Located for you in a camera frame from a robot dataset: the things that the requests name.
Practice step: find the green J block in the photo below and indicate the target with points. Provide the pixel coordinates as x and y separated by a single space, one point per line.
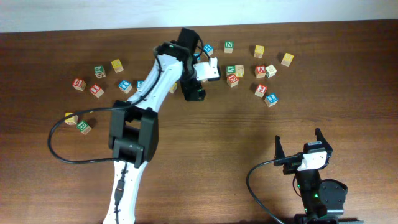
100 71

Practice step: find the white O block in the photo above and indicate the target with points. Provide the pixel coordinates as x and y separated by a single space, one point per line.
270 71

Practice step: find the yellow S block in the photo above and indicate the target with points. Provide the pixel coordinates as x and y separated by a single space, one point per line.
258 51

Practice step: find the yellow block far right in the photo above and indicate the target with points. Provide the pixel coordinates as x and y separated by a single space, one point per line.
287 59

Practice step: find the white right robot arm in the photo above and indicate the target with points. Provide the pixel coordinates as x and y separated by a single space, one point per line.
322 200

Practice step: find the plain wooden picture block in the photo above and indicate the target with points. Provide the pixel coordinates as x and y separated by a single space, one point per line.
239 70

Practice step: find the blue H block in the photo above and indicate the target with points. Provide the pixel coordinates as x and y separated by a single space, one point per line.
208 49

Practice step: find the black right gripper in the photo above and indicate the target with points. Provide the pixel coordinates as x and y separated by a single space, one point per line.
279 154

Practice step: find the red E block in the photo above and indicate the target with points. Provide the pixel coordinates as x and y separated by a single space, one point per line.
232 80

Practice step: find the yellow block centre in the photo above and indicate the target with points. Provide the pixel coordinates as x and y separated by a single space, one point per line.
173 88

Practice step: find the green V block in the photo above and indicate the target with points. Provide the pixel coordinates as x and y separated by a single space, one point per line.
230 69

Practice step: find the green N block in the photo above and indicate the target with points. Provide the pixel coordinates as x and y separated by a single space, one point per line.
228 47

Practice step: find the yellow block lower left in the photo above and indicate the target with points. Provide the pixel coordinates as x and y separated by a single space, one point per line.
72 120

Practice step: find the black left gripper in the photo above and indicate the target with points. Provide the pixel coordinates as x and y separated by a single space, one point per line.
193 92

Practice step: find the red 3 block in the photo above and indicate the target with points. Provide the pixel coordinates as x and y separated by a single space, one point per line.
260 90

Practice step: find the blue X block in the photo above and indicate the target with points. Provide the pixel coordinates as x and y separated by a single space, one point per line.
197 57

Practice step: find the green B block lower left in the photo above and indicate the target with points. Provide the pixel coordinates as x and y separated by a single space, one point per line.
83 127

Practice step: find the blue 5 block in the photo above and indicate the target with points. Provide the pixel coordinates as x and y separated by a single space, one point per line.
139 84

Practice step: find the yellow block upper left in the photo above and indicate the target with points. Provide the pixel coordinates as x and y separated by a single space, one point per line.
117 65

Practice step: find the blue T block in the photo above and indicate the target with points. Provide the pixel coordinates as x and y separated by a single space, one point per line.
125 86

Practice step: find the red V block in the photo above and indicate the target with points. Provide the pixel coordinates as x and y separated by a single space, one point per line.
260 71

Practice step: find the red 6 block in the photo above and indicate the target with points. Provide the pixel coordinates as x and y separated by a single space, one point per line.
79 84

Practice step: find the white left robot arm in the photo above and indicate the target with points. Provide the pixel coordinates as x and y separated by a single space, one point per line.
134 126

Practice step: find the blue I block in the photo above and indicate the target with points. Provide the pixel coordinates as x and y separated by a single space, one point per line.
271 100

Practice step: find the red 1 block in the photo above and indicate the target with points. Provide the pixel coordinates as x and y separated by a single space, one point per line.
96 90

